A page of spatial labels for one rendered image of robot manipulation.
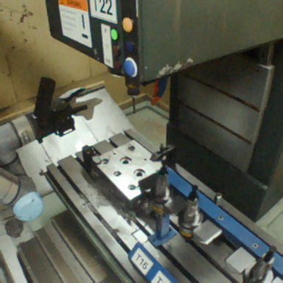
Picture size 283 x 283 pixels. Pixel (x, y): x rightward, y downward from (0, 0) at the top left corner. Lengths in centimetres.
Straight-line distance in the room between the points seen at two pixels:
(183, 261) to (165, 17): 79
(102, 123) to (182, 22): 147
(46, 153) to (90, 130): 33
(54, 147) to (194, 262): 114
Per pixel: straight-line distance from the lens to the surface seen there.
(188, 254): 107
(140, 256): 101
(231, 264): 70
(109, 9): 57
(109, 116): 201
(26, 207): 72
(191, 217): 73
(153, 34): 52
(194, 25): 59
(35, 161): 180
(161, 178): 75
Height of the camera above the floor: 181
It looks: 37 degrees down
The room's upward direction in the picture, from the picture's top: 3 degrees counter-clockwise
